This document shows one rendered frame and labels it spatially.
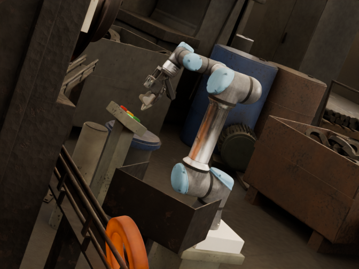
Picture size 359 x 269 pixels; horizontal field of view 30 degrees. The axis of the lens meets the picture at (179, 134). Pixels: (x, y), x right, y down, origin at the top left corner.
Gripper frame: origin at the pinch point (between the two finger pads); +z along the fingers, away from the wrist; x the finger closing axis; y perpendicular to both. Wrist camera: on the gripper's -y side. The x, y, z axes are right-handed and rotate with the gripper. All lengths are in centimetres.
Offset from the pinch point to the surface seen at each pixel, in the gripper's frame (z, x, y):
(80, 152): 33.3, -0.1, 12.7
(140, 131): 9.2, 4.6, -2.7
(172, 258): 42, 54, -22
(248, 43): -140, -431, -333
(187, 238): 19, 126, 42
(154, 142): 11.7, -29.7, -36.4
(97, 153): 29.1, 2.2, 6.6
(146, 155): 20, -31, -38
